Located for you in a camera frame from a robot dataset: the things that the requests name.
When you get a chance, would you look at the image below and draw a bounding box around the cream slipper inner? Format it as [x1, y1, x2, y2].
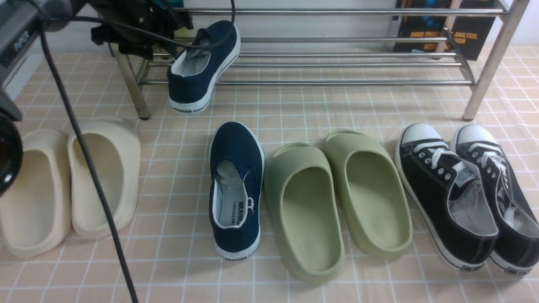
[67, 116, 141, 239]

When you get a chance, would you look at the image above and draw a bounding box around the green slipper left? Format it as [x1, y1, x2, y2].
[263, 142, 344, 284]

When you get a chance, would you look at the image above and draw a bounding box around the black canvas sneaker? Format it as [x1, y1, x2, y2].
[395, 123, 499, 272]
[450, 125, 539, 276]

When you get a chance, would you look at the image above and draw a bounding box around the navy canvas shoe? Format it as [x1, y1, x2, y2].
[167, 20, 241, 113]
[208, 121, 264, 261]

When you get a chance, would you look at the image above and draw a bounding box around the black canvas sneaker left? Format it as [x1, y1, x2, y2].
[395, 123, 499, 272]

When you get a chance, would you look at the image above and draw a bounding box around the black book orange title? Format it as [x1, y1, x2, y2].
[388, 0, 496, 61]

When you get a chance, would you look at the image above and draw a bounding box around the black cable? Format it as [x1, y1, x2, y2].
[38, 0, 236, 303]

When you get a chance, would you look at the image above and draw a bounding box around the black canvas sneaker right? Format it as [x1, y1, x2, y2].
[450, 125, 539, 276]

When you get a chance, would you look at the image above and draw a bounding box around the cream slipper far left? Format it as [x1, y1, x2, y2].
[0, 129, 72, 258]

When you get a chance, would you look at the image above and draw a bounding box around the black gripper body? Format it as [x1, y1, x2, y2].
[89, 0, 194, 60]

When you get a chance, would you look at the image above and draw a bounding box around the green slipper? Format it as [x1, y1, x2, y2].
[322, 129, 413, 259]
[263, 142, 344, 284]

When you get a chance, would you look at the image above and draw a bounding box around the cream slipper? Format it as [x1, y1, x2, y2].
[67, 116, 141, 239]
[0, 129, 72, 258]

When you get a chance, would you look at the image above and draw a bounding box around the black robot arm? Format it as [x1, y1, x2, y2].
[0, 0, 194, 84]

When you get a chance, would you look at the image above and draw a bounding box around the green slipper right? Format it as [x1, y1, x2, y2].
[322, 129, 413, 259]

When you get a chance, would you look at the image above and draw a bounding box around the steel shoe rack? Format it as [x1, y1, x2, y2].
[108, 0, 531, 122]

